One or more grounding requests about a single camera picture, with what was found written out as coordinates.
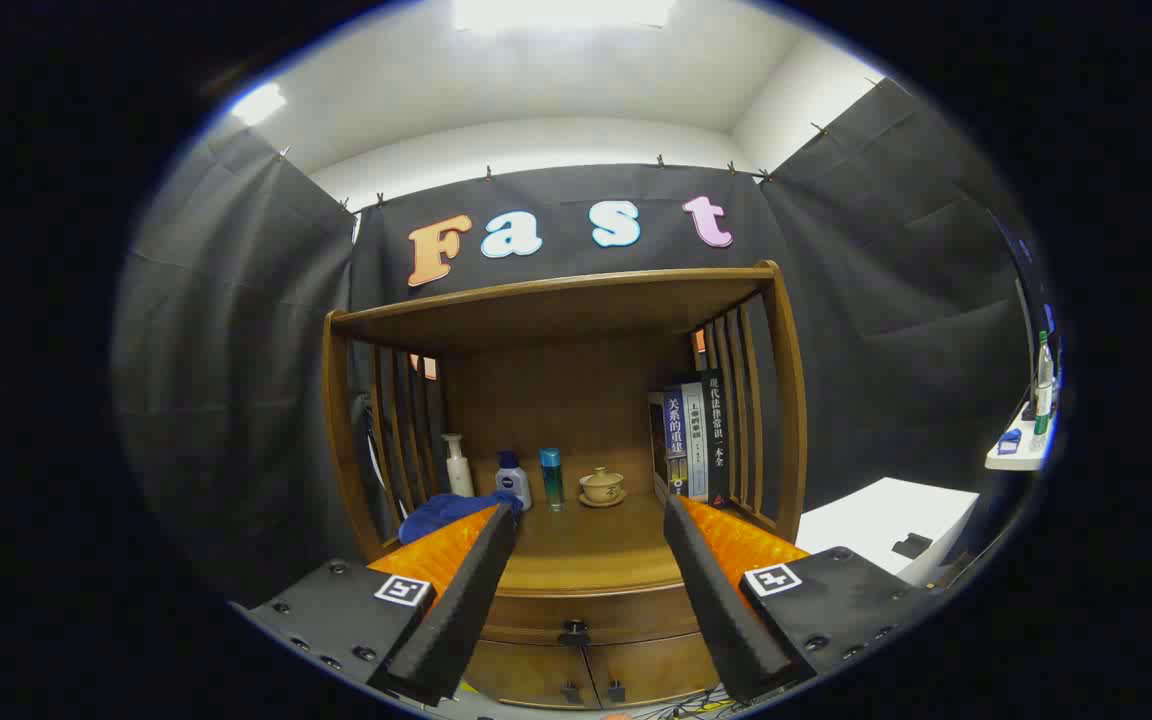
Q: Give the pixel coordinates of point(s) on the black backdrop cloth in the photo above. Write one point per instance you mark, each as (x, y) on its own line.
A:
(886, 300)

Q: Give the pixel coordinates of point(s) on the wooden drawer with black knob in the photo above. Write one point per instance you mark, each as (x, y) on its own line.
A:
(626, 610)

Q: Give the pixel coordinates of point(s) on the green clear bottle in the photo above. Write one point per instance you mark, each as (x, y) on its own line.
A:
(1043, 400)

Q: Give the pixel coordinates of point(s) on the wooden cabinet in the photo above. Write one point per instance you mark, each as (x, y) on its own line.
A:
(556, 400)

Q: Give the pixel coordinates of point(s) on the black spine book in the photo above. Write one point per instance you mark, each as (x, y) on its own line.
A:
(718, 440)

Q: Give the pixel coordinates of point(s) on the teal blue bottle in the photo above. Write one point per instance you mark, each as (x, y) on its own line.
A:
(552, 485)

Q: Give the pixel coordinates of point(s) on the white box unit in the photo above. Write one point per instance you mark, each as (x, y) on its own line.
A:
(876, 520)

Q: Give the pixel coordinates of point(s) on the large ceiling light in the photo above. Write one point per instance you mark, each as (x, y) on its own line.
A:
(561, 12)

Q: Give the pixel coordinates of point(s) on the white spine book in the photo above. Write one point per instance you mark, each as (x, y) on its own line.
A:
(696, 450)

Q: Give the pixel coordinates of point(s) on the white pump bottle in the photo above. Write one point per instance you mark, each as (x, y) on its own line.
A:
(458, 478)

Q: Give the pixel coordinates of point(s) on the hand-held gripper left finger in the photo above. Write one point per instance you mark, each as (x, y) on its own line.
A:
(466, 600)

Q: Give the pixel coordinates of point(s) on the beige lidded teacup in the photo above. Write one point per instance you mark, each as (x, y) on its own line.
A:
(601, 488)

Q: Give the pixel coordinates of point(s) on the blue spine book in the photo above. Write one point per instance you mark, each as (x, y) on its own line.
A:
(674, 440)

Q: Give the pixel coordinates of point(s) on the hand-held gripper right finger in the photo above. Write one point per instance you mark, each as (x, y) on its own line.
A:
(711, 600)

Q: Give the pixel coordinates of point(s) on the white wall shelf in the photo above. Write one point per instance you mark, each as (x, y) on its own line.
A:
(1011, 460)

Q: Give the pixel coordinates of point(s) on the small blue item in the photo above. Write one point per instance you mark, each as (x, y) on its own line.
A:
(1008, 441)

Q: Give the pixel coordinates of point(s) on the white bottle with blue cap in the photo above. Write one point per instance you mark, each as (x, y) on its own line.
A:
(514, 488)

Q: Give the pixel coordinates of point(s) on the small ceiling light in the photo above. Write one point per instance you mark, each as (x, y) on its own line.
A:
(258, 103)

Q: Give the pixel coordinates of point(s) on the blue towel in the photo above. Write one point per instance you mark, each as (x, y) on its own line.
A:
(436, 517)

